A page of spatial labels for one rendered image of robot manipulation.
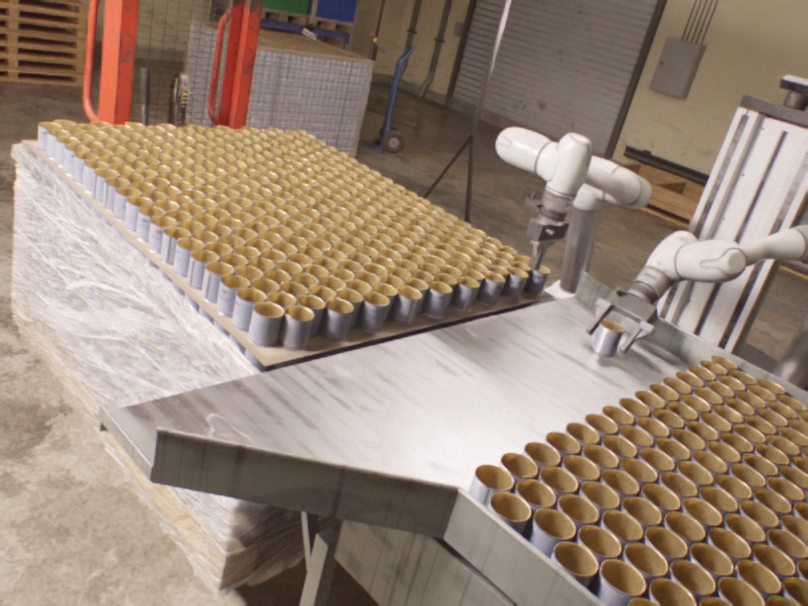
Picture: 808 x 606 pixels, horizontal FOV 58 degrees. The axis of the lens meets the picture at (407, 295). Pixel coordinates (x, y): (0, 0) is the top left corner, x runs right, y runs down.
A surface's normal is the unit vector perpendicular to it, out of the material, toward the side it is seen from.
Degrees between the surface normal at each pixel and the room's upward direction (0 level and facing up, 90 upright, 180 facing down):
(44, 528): 0
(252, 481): 90
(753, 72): 90
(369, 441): 0
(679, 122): 90
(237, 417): 0
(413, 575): 90
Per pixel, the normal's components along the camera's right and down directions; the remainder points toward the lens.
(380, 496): -0.01, 0.40
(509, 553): -0.70, 0.13
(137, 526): 0.23, -0.89
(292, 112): 0.68, 0.41
